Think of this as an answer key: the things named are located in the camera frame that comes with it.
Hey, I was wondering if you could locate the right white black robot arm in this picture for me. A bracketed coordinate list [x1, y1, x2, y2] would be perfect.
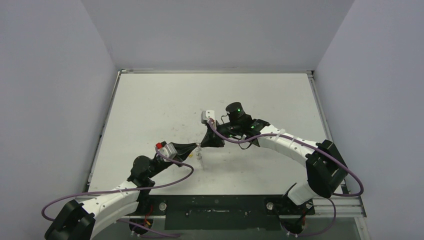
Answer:
[200, 110, 348, 215]

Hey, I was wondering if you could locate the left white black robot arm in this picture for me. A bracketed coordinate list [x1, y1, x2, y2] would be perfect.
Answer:
[44, 141, 199, 240]

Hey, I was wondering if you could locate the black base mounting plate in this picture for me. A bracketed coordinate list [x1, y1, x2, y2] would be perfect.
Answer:
[128, 194, 315, 231]

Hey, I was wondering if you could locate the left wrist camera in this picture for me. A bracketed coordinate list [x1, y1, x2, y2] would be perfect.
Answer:
[155, 142, 177, 159]

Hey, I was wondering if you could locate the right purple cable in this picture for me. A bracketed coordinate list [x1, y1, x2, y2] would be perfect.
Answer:
[206, 119, 365, 238]

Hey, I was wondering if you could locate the aluminium frame rail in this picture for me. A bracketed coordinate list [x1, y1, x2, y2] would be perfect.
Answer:
[67, 194, 367, 220]

